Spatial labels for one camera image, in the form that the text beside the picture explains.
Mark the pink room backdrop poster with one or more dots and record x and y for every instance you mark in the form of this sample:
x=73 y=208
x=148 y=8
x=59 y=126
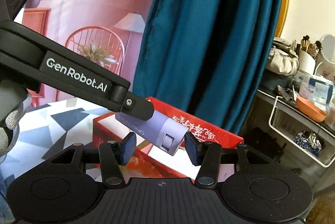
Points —
x=83 y=17

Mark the teal curtain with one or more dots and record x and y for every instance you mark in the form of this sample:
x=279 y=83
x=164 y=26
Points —
x=206 y=57

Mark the white wire basket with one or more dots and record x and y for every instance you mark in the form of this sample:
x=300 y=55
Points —
x=288 y=122

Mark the cream cloth bag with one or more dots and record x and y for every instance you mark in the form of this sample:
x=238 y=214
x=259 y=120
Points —
x=282 y=63

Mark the orange bowl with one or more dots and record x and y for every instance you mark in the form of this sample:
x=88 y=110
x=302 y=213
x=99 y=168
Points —
x=310 y=110

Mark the dark metal desk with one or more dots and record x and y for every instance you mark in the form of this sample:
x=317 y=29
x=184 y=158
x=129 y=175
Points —
x=257 y=124

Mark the gloved left hand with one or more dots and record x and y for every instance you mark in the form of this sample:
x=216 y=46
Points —
x=15 y=101

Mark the white brush holder cup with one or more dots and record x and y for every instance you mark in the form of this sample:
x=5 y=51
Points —
x=306 y=63

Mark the blue white tissue box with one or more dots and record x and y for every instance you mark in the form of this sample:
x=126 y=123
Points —
x=322 y=89

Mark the red strawberry cardboard box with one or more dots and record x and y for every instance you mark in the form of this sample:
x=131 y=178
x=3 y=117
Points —
x=160 y=149

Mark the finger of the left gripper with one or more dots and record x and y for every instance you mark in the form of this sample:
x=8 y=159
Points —
x=137 y=107

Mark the round white mirror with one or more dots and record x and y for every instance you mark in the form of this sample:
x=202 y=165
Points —
x=325 y=58

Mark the geometric patterned tablecloth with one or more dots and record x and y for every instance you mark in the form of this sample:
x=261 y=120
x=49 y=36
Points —
x=47 y=130

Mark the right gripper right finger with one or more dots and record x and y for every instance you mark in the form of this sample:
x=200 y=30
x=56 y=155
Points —
x=207 y=155

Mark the purple cylindrical device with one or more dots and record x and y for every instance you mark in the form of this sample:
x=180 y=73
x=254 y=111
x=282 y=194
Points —
x=160 y=130

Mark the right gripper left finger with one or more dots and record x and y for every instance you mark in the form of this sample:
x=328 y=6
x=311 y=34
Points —
x=114 y=154

